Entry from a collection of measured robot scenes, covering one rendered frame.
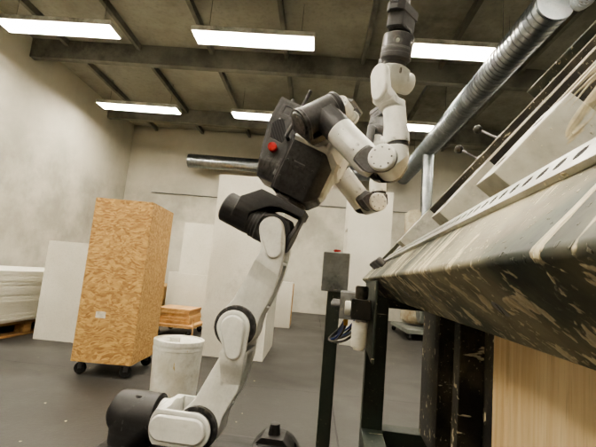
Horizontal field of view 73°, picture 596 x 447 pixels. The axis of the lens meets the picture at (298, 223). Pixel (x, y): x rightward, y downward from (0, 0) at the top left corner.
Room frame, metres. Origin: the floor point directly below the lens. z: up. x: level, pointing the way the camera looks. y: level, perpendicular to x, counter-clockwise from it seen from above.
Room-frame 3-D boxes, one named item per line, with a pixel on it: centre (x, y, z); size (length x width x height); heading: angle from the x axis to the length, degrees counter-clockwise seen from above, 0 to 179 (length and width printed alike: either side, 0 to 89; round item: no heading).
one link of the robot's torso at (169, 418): (1.47, 0.31, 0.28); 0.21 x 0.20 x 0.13; 83
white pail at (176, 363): (2.55, 0.65, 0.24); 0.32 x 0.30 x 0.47; 177
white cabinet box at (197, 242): (6.09, 1.29, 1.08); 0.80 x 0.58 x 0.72; 177
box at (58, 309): (4.49, 2.09, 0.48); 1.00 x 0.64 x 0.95; 177
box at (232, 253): (4.36, 0.49, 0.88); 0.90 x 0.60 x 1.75; 177
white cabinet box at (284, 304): (6.80, 0.27, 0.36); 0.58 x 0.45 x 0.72; 87
